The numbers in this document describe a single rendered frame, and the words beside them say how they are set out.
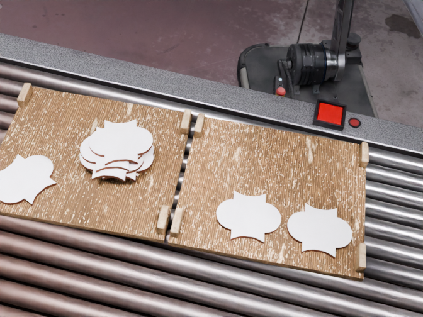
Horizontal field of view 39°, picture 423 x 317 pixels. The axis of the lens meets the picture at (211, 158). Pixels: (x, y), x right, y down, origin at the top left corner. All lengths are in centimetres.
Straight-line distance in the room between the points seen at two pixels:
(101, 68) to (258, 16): 168
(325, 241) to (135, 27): 198
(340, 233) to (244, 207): 21
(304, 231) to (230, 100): 41
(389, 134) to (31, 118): 87
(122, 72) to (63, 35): 148
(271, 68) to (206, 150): 122
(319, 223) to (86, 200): 50
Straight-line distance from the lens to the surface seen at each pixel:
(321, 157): 141
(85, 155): 132
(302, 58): 238
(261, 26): 310
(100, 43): 297
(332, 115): 151
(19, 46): 166
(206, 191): 132
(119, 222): 128
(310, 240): 128
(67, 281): 125
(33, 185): 134
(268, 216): 129
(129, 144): 132
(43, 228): 131
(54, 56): 162
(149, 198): 130
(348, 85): 257
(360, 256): 127
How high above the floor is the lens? 205
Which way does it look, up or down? 54 degrees down
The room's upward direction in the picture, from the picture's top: 7 degrees clockwise
